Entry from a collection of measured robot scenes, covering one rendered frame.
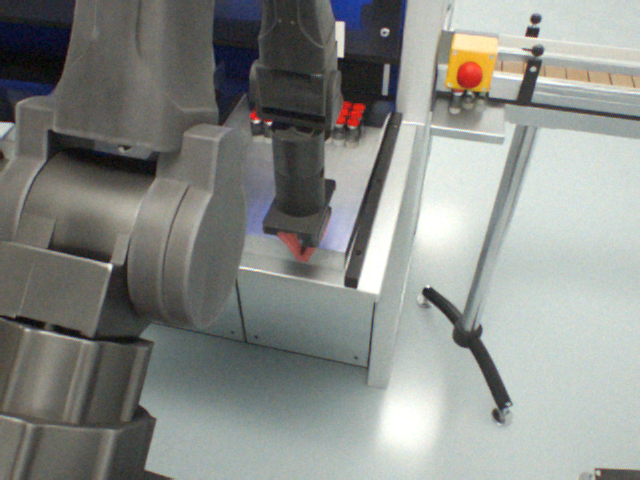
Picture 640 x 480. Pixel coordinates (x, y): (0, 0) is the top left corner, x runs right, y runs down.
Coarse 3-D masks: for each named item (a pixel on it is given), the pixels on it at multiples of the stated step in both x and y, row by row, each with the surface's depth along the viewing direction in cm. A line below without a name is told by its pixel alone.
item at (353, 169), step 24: (240, 120) 99; (264, 144) 95; (360, 144) 95; (264, 168) 90; (336, 168) 90; (360, 168) 90; (264, 192) 86; (336, 192) 86; (360, 192) 86; (264, 216) 82; (336, 216) 82; (360, 216) 81; (264, 240) 75; (336, 240) 79; (312, 264) 75; (336, 264) 74
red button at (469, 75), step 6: (462, 66) 88; (468, 66) 87; (474, 66) 87; (480, 66) 88; (462, 72) 87; (468, 72) 87; (474, 72) 87; (480, 72) 87; (456, 78) 89; (462, 78) 88; (468, 78) 88; (474, 78) 87; (480, 78) 88; (462, 84) 89; (468, 84) 88; (474, 84) 88
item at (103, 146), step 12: (216, 72) 107; (216, 84) 108; (12, 132) 93; (0, 144) 91; (12, 144) 90; (96, 144) 95; (108, 144) 95; (12, 156) 92; (132, 156) 93; (144, 156) 93; (156, 156) 90
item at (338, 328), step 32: (416, 224) 183; (256, 288) 143; (288, 288) 140; (224, 320) 157; (256, 320) 153; (288, 320) 150; (320, 320) 146; (352, 320) 143; (320, 352) 156; (352, 352) 153
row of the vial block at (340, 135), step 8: (344, 120) 92; (352, 120) 92; (336, 128) 92; (344, 128) 92; (352, 128) 91; (336, 136) 93; (344, 136) 93; (352, 136) 92; (336, 144) 94; (344, 144) 94; (352, 144) 93
